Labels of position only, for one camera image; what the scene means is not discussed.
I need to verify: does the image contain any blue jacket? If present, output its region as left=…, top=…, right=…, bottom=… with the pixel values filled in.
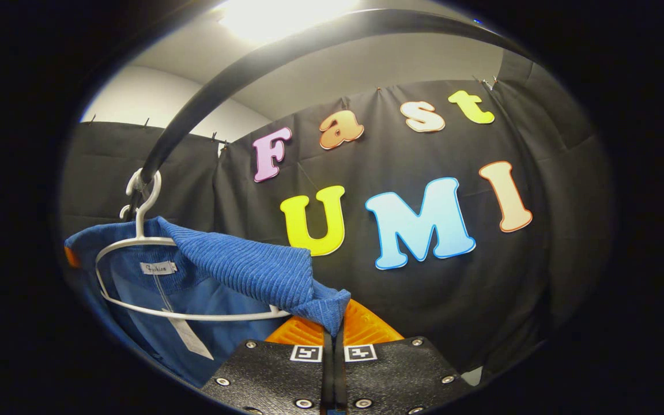
left=64, top=216, right=352, bottom=388

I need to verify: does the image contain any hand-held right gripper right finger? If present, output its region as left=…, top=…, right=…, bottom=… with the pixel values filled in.
left=332, top=298, right=474, bottom=415

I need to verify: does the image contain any black backdrop cloth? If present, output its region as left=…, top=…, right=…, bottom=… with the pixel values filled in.
left=58, top=52, right=615, bottom=381

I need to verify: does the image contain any black clothes rack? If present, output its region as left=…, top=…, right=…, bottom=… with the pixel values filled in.
left=123, top=9, right=540, bottom=222

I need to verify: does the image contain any ceiling light panel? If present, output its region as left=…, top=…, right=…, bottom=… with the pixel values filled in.
left=217, top=0, right=361, bottom=44

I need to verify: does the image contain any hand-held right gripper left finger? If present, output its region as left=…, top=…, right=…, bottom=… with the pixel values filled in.
left=201, top=314, right=333, bottom=415

